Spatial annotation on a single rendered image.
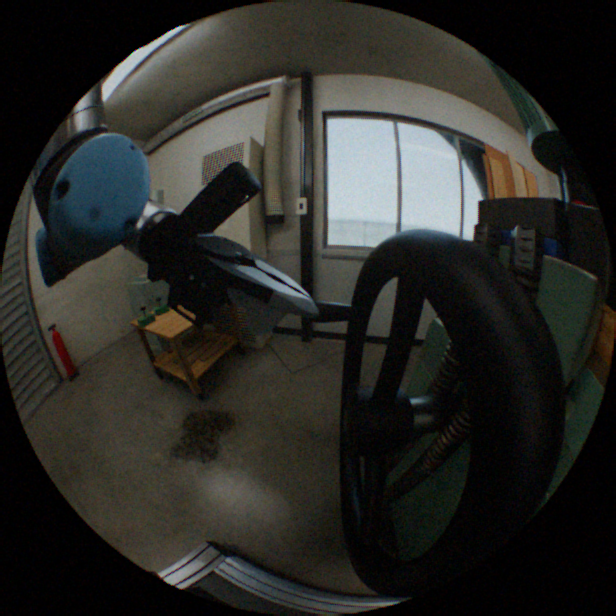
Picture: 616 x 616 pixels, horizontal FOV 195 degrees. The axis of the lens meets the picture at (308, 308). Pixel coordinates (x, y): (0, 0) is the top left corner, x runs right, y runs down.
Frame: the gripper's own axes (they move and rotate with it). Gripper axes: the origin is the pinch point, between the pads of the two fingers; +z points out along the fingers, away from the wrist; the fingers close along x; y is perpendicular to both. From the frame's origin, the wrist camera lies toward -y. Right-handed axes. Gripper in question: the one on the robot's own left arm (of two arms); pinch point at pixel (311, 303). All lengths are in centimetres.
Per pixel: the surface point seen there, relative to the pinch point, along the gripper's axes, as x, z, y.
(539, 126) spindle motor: 6.8, 12.7, -41.1
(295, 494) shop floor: -1, 39, 79
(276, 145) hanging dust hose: -120, -73, -56
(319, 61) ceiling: -110, -91, -159
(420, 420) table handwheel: 9.4, 11.2, 0.5
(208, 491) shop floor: 8, 5, 99
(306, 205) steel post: -126, -28, -24
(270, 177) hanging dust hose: -120, -63, -30
